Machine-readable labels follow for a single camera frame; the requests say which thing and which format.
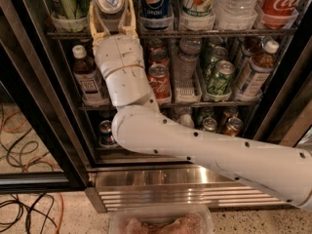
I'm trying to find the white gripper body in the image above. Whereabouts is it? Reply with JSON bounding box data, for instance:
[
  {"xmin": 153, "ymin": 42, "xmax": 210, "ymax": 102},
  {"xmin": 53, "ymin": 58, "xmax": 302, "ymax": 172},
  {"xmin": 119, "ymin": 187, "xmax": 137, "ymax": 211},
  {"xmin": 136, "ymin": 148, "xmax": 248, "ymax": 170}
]
[{"xmin": 94, "ymin": 34, "xmax": 144, "ymax": 78}]

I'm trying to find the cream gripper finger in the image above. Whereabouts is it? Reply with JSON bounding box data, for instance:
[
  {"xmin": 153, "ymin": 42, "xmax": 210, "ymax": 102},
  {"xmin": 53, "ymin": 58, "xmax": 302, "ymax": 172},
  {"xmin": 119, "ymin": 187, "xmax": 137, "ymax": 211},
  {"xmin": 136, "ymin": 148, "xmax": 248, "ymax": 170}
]
[
  {"xmin": 118, "ymin": 0, "xmax": 138, "ymax": 39},
  {"xmin": 89, "ymin": 1, "xmax": 110, "ymax": 49}
]

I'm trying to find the Red Bull can front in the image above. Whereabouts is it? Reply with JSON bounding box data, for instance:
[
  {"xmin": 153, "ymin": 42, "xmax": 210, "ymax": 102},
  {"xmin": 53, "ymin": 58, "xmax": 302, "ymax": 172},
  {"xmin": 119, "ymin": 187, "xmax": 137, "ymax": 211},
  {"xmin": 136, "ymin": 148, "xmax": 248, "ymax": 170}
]
[{"xmin": 95, "ymin": 0, "xmax": 125, "ymax": 31}]

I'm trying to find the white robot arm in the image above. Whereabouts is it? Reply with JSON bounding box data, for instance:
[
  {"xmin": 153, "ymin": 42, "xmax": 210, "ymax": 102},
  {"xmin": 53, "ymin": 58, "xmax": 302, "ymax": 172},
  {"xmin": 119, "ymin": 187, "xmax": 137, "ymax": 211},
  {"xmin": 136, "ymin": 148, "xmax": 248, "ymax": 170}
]
[{"xmin": 89, "ymin": 0, "xmax": 312, "ymax": 212}]

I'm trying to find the Pepsi can top shelf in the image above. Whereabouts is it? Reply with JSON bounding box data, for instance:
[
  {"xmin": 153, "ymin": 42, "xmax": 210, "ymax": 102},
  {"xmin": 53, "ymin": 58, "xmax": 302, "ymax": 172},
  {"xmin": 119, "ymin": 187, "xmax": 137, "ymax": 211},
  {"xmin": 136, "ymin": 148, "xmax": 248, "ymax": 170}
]
[{"xmin": 141, "ymin": 0, "xmax": 170, "ymax": 19}]

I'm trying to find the green can top shelf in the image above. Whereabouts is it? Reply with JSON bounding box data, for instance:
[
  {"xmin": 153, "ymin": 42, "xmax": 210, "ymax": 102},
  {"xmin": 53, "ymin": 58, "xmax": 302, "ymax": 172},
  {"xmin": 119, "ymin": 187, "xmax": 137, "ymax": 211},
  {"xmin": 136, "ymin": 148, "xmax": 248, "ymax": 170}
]
[{"xmin": 45, "ymin": 0, "xmax": 92, "ymax": 20}]

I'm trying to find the green can shelf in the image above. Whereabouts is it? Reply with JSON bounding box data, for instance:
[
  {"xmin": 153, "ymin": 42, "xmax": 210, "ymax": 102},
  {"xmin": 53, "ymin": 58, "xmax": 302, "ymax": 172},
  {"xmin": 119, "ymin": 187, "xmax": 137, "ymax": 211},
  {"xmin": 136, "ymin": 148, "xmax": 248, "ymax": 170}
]
[
  {"xmin": 45, "ymin": 0, "xmax": 92, "ymax": 20},
  {"xmin": 196, "ymin": 107, "xmax": 217, "ymax": 133},
  {"xmin": 207, "ymin": 60, "xmax": 235, "ymax": 96}
]

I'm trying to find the front Coca-Cola can middle shelf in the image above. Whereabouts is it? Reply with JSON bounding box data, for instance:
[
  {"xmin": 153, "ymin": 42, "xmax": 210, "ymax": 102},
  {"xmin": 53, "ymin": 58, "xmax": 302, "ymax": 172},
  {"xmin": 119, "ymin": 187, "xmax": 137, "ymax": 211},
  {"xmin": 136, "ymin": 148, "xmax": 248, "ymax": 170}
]
[{"xmin": 147, "ymin": 64, "xmax": 170, "ymax": 99}]

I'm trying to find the coca-cola can shelf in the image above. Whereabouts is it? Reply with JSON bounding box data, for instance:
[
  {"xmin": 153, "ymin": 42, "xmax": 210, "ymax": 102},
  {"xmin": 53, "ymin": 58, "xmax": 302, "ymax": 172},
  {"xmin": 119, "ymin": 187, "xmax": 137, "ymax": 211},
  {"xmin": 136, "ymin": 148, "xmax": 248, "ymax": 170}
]
[
  {"xmin": 262, "ymin": 0, "xmax": 299, "ymax": 29},
  {"xmin": 147, "ymin": 64, "xmax": 170, "ymax": 99}
]

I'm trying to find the water bottle middle shelf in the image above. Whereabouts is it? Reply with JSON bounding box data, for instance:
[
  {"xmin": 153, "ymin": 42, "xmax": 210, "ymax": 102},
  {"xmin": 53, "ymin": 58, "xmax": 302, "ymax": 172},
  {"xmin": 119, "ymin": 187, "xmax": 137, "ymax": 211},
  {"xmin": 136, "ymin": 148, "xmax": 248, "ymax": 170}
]
[{"xmin": 176, "ymin": 37, "xmax": 202, "ymax": 81}]

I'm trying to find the blue can bottom shelf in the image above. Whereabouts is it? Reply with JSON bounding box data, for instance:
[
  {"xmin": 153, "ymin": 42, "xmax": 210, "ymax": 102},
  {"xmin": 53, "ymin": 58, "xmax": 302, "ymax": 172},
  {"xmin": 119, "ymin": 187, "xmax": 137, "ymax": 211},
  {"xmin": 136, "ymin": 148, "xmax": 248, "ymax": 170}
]
[{"xmin": 98, "ymin": 120, "xmax": 116, "ymax": 146}]

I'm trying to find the water bottle bottom shelf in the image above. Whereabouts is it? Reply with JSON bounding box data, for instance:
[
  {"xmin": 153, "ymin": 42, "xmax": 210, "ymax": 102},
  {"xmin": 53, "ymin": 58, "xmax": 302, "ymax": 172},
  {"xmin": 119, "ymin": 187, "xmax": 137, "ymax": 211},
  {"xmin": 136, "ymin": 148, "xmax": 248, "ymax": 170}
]
[{"xmin": 173, "ymin": 107, "xmax": 195, "ymax": 129}]

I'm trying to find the front green can middle shelf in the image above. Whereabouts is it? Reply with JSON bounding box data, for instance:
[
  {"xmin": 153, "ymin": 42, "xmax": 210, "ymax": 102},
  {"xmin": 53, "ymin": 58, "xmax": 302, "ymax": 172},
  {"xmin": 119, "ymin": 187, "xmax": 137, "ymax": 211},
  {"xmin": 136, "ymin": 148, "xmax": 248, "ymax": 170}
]
[{"xmin": 207, "ymin": 60, "xmax": 235, "ymax": 96}]

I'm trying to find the green can bottom shelf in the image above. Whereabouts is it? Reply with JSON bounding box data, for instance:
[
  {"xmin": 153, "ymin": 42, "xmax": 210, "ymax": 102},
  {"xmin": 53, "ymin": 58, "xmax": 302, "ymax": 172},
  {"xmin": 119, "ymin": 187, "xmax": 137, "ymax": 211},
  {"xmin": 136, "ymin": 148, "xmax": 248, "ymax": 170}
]
[{"xmin": 196, "ymin": 107, "xmax": 217, "ymax": 133}]

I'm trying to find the left fridge glass door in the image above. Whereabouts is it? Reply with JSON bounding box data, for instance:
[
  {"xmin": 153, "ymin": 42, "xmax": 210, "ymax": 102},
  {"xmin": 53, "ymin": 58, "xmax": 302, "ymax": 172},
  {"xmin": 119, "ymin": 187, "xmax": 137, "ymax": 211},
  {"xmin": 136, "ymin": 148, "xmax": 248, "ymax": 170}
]
[{"xmin": 0, "ymin": 0, "xmax": 89, "ymax": 193}]

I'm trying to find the fridge glass door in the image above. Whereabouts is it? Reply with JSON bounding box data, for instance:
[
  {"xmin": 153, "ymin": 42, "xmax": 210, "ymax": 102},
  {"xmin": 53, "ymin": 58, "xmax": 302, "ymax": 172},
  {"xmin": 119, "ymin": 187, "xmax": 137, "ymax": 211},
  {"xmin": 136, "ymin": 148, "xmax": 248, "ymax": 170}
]
[
  {"xmin": 253, "ymin": 40, "xmax": 312, "ymax": 147},
  {"xmin": 0, "ymin": 0, "xmax": 89, "ymax": 193}
]

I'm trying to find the gold can bottom shelf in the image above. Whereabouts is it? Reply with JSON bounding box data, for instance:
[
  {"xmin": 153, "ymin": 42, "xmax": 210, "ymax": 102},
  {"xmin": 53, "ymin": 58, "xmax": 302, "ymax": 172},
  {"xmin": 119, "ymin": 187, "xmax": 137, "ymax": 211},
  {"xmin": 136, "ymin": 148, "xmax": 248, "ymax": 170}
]
[{"xmin": 221, "ymin": 106, "xmax": 244, "ymax": 137}]

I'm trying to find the steel fridge bottom grille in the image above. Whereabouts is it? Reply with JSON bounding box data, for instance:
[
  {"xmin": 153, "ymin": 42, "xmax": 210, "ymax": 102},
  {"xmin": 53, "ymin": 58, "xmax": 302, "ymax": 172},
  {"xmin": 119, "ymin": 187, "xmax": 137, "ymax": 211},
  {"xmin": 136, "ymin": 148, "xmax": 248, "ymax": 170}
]
[{"xmin": 85, "ymin": 164, "xmax": 284, "ymax": 213}]

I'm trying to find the Coca-Cola can top shelf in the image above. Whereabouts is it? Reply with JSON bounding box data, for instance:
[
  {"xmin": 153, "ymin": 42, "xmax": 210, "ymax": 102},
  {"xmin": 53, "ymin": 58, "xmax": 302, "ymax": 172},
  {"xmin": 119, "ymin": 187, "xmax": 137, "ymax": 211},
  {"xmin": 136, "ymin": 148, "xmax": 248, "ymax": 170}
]
[{"xmin": 262, "ymin": 0, "xmax": 299, "ymax": 29}]

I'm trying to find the right fridge glass door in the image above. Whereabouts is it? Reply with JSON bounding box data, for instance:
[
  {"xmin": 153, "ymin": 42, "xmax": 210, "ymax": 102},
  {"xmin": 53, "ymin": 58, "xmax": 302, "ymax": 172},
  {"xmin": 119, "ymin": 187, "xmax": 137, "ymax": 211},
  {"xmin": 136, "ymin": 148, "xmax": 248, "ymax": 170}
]
[{"xmin": 253, "ymin": 40, "xmax": 312, "ymax": 147}]

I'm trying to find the front tea bottle left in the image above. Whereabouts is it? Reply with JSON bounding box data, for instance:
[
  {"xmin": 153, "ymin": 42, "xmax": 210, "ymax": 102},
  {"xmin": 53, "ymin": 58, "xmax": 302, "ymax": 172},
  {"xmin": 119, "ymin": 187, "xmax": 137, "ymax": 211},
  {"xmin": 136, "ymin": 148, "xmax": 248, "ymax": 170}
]
[{"xmin": 72, "ymin": 45, "xmax": 106, "ymax": 102}]

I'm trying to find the tea bottle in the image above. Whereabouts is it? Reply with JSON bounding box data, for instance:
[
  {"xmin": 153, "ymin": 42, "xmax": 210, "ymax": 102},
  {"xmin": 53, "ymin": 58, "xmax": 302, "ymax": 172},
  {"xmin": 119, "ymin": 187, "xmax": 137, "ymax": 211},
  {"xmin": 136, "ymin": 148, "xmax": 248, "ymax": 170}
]
[
  {"xmin": 236, "ymin": 40, "xmax": 279, "ymax": 97},
  {"xmin": 72, "ymin": 45, "xmax": 106, "ymax": 102}
]

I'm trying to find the front tea bottle right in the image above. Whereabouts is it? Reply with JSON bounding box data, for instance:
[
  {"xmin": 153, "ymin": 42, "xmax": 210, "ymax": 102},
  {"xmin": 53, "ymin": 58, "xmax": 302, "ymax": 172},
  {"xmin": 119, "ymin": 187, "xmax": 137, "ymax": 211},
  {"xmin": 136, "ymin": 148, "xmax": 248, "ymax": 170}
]
[{"xmin": 236, "ymin": 40, "xmax": 279, "ymax": 97}]

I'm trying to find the clear plastic food container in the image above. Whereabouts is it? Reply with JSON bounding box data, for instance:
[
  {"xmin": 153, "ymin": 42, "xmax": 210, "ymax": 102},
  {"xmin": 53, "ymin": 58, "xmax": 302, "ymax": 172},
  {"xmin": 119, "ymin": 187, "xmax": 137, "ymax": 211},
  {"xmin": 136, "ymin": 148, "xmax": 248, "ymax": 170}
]
[{"xmin": 109, "ymin": 204, "xmax": 215, "ymax": 234}]

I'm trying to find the orange cable on floor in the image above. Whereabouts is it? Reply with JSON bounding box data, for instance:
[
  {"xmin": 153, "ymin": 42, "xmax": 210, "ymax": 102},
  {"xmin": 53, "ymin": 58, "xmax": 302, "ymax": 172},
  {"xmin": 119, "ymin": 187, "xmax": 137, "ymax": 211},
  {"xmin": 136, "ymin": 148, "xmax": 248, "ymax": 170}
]
[{"xmin": 0, "ymin": 109, "xmax": 64, "ymax": 234}]

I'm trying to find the black cable on floor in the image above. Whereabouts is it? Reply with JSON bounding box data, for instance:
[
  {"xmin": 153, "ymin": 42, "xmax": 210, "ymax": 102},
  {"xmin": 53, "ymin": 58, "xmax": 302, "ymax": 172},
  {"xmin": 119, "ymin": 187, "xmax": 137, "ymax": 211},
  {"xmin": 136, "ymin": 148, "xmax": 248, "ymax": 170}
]
[{"xmin": 0, "ymin": 102, "xmax": 59, "ymax": 234}]

